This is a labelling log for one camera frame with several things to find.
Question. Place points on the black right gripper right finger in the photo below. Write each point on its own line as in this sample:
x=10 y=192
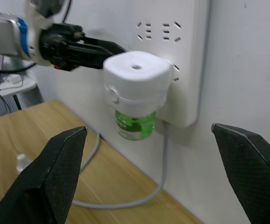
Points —
x=254 y=177

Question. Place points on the white mosquito repellent heater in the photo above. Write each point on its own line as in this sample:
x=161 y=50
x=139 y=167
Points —
x=137 y=86

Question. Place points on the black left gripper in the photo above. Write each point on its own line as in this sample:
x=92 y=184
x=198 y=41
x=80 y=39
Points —
x=55 y=44

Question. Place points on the green liquid bottle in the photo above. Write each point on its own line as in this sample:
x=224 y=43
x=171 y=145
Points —
x=137 y=127

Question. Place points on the white-capped refill bottle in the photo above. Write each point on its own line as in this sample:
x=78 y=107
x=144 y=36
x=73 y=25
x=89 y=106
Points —
x=23 y=161

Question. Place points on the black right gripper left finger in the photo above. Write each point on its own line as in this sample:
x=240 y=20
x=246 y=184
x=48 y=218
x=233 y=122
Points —
x=44 y=186

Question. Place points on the white background desk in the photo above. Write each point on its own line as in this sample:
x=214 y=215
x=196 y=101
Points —
x=25 y=93

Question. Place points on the white power strip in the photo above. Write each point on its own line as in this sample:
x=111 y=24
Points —
x=186 y=70

